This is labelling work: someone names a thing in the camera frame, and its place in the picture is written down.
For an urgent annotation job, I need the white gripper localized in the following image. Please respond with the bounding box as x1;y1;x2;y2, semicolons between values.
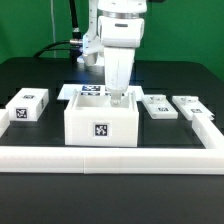
104;47;135;107

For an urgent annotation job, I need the white cabinet body box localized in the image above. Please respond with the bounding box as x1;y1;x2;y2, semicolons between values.
64;91;139;147

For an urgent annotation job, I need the white door panel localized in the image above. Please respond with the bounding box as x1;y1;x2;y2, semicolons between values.
172;96;214;121
142;94;178;119

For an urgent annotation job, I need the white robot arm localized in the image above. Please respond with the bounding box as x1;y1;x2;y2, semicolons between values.
82;0;147;106

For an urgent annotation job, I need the white cabinet top block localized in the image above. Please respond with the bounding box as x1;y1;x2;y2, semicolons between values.
6;88;49;121

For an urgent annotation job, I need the white marker sheet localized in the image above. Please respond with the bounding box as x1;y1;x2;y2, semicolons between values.
58;84;144;101

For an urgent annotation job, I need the white U-shaped fence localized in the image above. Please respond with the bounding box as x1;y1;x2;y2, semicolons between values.
0;113;224;175

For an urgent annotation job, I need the black cable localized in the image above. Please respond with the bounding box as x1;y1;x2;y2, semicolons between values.
32;0;84;58

